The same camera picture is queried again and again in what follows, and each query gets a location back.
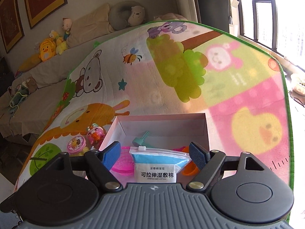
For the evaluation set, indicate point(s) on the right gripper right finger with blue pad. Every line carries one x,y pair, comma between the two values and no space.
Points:
210,168

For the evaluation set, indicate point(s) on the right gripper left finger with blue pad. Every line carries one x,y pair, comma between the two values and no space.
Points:
99,164

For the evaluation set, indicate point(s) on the orange plastic half shell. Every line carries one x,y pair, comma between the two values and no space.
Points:
190,169

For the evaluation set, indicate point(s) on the pink plastic toy net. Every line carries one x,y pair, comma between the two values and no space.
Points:
125,163

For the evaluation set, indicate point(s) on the teal plastic crank toy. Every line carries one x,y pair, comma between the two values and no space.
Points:
142,141

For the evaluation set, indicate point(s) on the pink lid yellow jelly cup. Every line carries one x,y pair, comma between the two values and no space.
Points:
77,146

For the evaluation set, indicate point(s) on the blue white cotton pad bag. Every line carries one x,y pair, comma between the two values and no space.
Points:
156,165

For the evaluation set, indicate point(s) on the pink cardboard box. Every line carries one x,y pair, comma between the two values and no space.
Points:
165,131

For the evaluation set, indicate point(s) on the colourful cartoon play mat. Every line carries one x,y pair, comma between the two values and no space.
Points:
168,68

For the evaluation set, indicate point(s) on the beige sofa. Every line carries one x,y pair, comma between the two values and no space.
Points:
50,76

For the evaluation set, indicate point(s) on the green cloth on sofa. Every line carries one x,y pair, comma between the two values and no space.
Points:
21,94

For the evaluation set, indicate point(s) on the yellow plush toy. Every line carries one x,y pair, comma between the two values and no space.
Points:
61,44

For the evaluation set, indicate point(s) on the yellow long plush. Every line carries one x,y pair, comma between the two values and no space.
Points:
30,63

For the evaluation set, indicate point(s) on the orange duck plush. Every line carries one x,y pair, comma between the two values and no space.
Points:
47,49

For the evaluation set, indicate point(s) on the beige pillow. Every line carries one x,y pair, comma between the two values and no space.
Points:
90,26

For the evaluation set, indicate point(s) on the small doll plush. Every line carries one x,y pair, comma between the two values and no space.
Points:
67,24

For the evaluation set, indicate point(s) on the grey neck pillow bear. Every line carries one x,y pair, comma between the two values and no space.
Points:
126,14

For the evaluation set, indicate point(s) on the window frame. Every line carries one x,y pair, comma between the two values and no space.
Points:
275,24

